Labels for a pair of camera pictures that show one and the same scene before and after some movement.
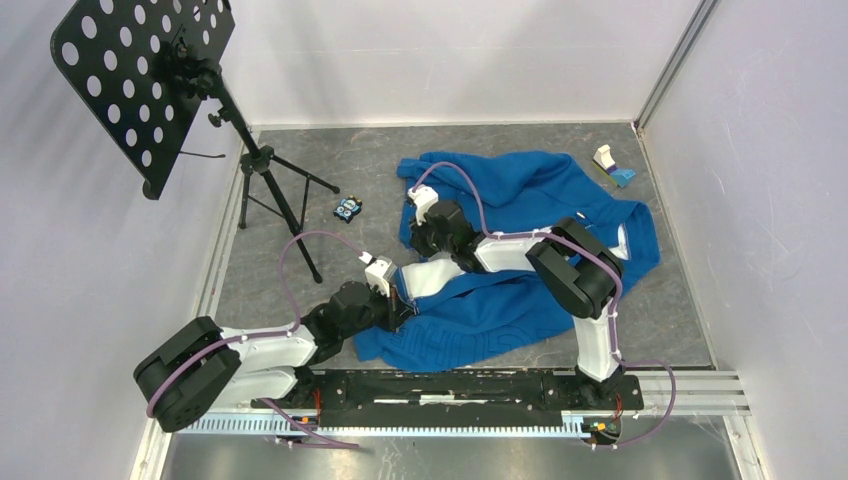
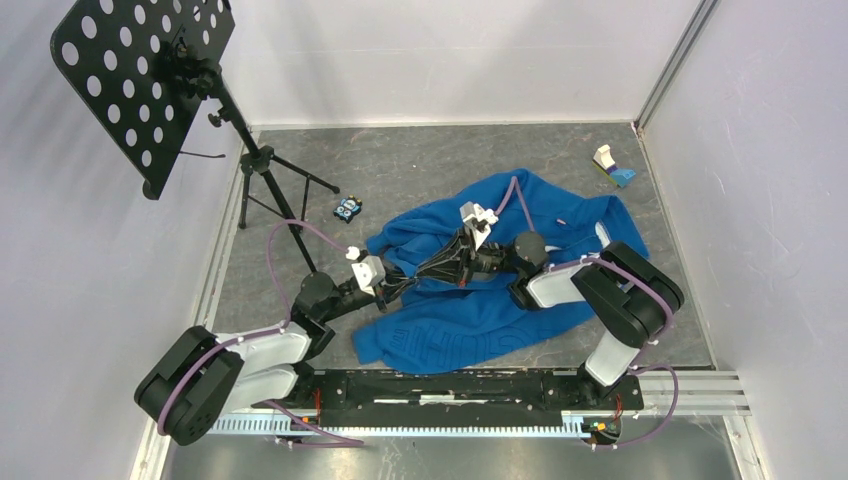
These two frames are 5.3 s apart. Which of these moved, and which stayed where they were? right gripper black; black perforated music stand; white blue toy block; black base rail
Moved: right gripper black
Stayed: black perforated music stand; black base rail; white blue toy block
